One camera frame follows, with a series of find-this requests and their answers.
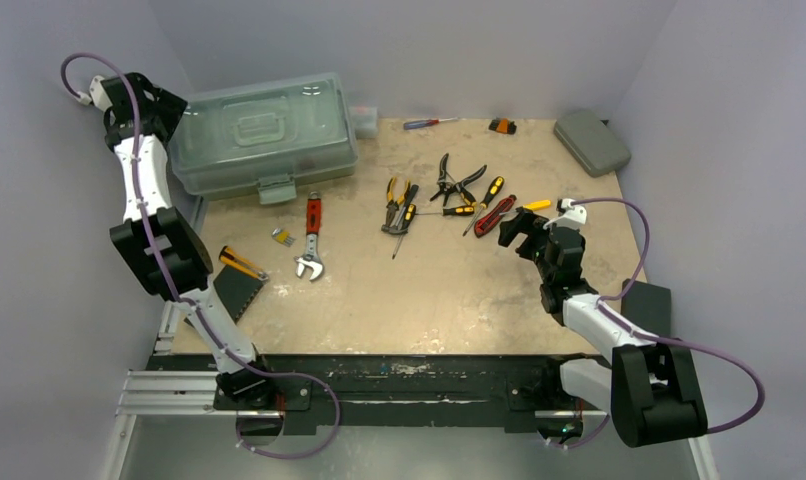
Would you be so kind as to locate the aluminium frame rail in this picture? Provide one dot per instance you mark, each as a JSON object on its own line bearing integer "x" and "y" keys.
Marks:
{"x": 164, "y": 371}

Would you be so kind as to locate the yellow handle screwdriver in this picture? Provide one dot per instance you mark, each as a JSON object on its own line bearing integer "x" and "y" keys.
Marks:
{"x": 534, "y": 206}

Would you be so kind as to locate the black yellow phillips screwdriver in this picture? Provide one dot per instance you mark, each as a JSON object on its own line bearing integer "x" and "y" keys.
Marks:
{"x": 403, "y": 227}

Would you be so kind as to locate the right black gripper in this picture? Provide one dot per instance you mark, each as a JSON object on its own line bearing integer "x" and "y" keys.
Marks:
{"x": 532, "y": 228}

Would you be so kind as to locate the yellow hex key set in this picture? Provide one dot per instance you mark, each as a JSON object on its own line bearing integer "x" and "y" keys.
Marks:
{"x": 283, "y": 237}

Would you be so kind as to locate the black block right edge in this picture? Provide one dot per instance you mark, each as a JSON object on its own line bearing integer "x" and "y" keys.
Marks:
{"x": 649, "y": 307}

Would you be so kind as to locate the grey green case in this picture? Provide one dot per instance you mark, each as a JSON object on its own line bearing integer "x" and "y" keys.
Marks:
{"x": 591, "y": 143}

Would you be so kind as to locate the red adjustable wrench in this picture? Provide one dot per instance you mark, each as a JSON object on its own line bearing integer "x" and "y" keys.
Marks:
{"x": 310, "y": 260}

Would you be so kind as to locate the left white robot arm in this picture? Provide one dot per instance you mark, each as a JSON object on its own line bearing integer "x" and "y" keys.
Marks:
{"x": 144, "y": 164}

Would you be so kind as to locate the clear small parts box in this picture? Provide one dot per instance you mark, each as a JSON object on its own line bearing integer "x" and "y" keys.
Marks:
{"x": 365, "y": 121}

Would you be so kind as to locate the black pliers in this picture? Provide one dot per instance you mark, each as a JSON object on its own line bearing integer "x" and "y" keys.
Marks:
{"x": 447, "y": 185}

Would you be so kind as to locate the blue red screwdriver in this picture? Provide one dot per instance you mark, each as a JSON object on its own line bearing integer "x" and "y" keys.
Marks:
{"x": 425, "y": 123}

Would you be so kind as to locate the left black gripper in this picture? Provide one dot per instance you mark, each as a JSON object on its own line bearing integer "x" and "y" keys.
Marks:
{"x": 171, "y": 106}

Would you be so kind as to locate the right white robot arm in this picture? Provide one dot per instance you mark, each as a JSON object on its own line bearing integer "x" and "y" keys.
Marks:
{"x": 649, "y": 388}

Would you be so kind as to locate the red black utility knife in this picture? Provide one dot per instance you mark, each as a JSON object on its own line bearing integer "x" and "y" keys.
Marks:
{"x": 486, "y": 224}

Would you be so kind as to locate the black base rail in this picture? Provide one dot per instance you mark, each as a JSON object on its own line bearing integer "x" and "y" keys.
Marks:
{"x": 510, "y": 392}

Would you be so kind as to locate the green plastic tool box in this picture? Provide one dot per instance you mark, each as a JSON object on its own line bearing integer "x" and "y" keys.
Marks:
{"x": 266, "y": 139}

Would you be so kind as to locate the orange black hex key set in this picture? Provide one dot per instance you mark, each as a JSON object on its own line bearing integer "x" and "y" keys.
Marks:
{"x": 503, "y": 126}

